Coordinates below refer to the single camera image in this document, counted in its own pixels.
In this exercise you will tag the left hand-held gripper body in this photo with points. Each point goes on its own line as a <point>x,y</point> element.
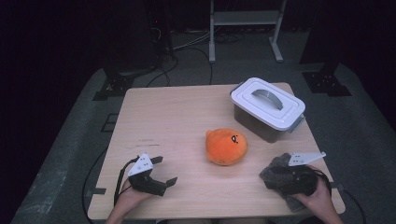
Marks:
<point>141,165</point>

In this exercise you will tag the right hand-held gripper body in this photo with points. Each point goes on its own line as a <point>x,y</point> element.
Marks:
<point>299,182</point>

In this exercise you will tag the grey cloth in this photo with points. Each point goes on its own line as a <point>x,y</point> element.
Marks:
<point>270,174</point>

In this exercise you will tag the orange plush toy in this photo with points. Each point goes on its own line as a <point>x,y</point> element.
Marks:
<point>224,147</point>

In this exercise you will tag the clear brown storage box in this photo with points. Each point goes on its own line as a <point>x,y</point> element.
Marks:
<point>252,124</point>

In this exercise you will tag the person's right hand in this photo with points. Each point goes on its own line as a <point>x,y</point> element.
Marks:
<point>319,199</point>

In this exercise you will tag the person's left hand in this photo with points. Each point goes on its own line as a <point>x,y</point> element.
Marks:
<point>130,199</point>

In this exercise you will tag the black tape strip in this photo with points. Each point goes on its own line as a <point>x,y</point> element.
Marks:
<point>95,191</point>
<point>337,186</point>

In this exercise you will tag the black tape square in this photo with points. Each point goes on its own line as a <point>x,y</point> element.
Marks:
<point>109,123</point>

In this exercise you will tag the black stand base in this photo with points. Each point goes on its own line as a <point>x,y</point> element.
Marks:
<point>323,82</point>
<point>118,84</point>

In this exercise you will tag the white metal stand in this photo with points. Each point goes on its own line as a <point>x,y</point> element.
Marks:
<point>246,17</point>

